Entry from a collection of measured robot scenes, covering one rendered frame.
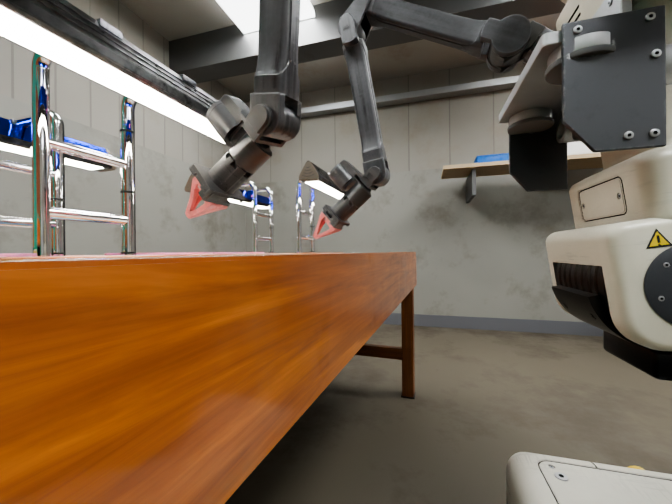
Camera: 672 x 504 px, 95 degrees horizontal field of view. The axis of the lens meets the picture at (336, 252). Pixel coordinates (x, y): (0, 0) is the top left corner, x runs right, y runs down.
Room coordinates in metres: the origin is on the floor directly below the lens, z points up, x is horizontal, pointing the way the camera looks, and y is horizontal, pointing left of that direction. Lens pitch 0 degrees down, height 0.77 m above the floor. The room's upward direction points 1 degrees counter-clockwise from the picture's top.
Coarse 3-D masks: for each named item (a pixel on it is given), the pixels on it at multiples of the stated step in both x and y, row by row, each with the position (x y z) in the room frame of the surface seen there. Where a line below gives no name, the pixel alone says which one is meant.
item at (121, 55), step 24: (0, 0) 0.33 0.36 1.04; (24, 0) 0.35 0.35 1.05; (48, 0) 0.38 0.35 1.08; (48, 24) 0.37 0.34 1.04; (72, 24) 0.39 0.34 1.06; (96, 24) 0.44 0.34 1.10; (96, 48) 0.42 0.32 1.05; (120, 48) 0.46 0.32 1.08; (144, 72) 0.49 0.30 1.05; (168, 72) 0.55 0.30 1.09; (168, 96) 0.53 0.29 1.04; (192, 96) 0.58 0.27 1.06
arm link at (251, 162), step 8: (240, 128) 0.53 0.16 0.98; (232, 136) 0.54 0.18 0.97; (240, 136) 0.55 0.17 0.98; (248, 136) 0.52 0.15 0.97; (232, 144) 0.56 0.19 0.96; (240, 144) 0.53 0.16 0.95; (248, 144) 0.52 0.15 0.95; (256, 144) 0.52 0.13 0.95; (264, 144) 0.54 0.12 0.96; (232, 152) 0.53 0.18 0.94; (240, 152) 0.53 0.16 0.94; (248, 152) 0.53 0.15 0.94; (256, 152) 0.53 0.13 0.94; (264, 152) 0.53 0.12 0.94; (240, 160) 0.53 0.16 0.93; (248, 160) 0.53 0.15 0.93; (256, 160) 0.54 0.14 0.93; (264, 160) 0.55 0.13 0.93; (248, 168) 0.54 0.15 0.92; (256, 168) 0.55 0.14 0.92
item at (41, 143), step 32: (32, 64) 0.51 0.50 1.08; (32, 96) 0.51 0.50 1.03; (32, 128) 0.51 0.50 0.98; (128, 128) 0.66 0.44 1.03; (32, 160) 0.51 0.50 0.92; (96, 160) 0.60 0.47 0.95; (128, 160) 0.65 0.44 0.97; (32, 192) 0.51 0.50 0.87; (128, 192) 0.65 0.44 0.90; (32, 224) 0.51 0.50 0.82; (128, 224) 0.65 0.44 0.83
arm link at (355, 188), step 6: (354, 180) 0.85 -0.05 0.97; (360, 180) 0.86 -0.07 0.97; (348, 186) 0.86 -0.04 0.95; (354, 186) 0.84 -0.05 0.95; (360, 186) 0.83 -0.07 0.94; (366, 186) 0.85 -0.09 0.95; (348, 192) 0.85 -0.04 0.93; (354, 192) 0.84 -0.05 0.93; (360, 192) 0.83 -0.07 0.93; (366, 192) 0.83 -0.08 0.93; (348, 198) 0.85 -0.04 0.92; (354, 198) 0.84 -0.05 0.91; (360, 198) 0.84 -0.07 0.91; (366, 198) 0.85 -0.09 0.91; (354, 204) 0.85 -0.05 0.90; (360, 204) 0.85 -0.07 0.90
